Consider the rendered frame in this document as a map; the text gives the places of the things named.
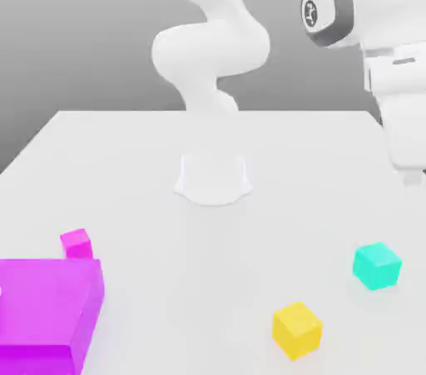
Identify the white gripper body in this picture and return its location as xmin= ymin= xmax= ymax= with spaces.
xmin=374 ymin=91 xmax=426 ymax=174

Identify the large magenta box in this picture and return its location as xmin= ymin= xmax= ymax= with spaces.
xmin=0 ymin=257 xmax=107 ymax=375

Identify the small yellow cube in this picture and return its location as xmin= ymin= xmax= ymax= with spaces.
xmin=271 ymin=301 xmax=324 ymax=363

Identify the small magenta cube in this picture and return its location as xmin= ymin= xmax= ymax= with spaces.
xmin=59 ymin=228 xmax=94 ymax=260

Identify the small teal cube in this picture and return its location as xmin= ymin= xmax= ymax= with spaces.
xmin=351 ymin=241 xmax=404 ymax=292

